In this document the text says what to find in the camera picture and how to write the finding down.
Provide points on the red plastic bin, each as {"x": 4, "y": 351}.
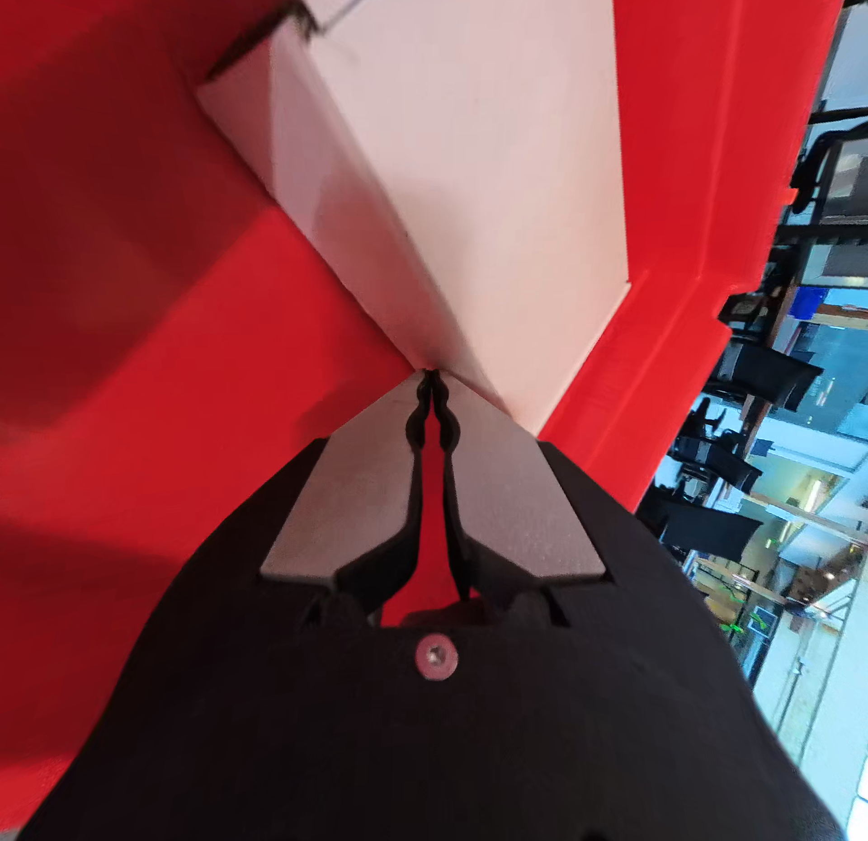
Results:
{"x": 169, "y": 312}

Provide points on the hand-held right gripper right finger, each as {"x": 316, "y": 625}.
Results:
{"x": 529, "y": 515}

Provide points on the white cardboard box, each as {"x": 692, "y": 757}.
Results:
{"x": 475, "y": 143}

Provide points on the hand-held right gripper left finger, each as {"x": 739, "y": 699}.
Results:
{"x": 339, "y": 515}

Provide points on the row of black chairs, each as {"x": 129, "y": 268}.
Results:
{"x": 766, "y": 373}

